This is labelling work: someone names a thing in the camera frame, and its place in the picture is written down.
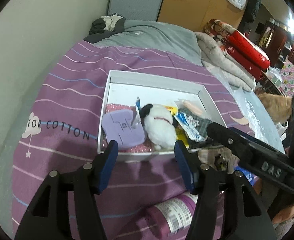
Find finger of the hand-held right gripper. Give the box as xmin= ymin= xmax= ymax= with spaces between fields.
xmin=206 ymin=122 xmax=253 ymax=167
xmin=228 ymin=127 xmax=286 ymax=155

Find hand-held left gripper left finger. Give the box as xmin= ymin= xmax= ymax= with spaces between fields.
xmin=14 ymin=140 xmax=119 ymax=240

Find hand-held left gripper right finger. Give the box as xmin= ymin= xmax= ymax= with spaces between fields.
xmin=174 ymin=140 xmax=273 ymax=240

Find yellow tissue packet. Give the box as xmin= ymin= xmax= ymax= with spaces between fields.
xmin=163 ymin=105 xmax=190 ymax=148

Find plaid cloth doll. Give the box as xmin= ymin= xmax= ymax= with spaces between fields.
xmin=174 ymin=99 xmax=213 ymax=148

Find small blue white packet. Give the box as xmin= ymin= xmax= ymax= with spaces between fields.
xmin=174 ymin=111 xmax=207 ymax=142

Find black and white plush dog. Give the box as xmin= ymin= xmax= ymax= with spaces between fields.
xmin=139 ymin=104 xmax=178 ymax=150

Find white cardboard box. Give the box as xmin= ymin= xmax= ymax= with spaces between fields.
xmin=97 ymin=69 xmax=228 ymax=163

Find person's right hand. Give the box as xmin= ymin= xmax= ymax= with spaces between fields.
xmin=272 ymin=200 xmax=294 ymax=227

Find clear plastic bag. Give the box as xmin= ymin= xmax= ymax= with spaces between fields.
xmin=212 ymin=67 xmax=286 ymax=153

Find beige knit plush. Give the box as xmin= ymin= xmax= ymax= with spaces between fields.
xmin=197 ymin=146 xmax=240 ymax=173

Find large blue packet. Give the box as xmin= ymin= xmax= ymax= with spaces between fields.
xmin=237 ymin=165 xmax=257 ymax=187

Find purple sponge cloth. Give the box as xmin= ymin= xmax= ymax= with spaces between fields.
xmin=101 ymin=109 xmax=145 ymax=148

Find orange furry thing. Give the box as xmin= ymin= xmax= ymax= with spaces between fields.
xmin=257 ymin=92 xmax=293 ymax=124

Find purple bottle with label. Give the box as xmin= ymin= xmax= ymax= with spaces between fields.
xmin=143 ymin=192 xmax=200 ymax=237

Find blue and white tag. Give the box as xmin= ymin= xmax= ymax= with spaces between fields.
xmin=134 ymin=96 xmax=144 ymax=128

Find purple striped blanket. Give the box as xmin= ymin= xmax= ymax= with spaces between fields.
xmin=12 ymin=40 xmax=262 ymax=240

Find pink patterned box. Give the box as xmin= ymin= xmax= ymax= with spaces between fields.
xmin=278 ymin=60 xmax=294 ymax=98

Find beige quilt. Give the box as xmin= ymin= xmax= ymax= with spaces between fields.
xmin=194 ymin=31 xmax=256 ymax=92

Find red floral quilt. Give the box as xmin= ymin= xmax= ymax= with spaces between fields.
xmin=203 ymin=19 xmax=271 ymax=79

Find dark wooden cabinet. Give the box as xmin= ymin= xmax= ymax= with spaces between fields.
xmin=257 ymin=17 xmax=294 ymax=70

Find grey quilt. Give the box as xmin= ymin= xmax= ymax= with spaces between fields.
xmin=83 ymin=20 xmax=203 ymax=67

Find dark clothes pile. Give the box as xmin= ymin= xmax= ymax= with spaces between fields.
xmin=83 ymin=13 xmax=126 ymax=43

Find dark hanging jacket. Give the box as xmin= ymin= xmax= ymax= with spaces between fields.
xmin=242 ymin=0 xmax=262 ymax=25

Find wooden wardrobe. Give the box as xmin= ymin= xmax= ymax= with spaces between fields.
xmin=158 ymin=0 xmax=253 ymax=33

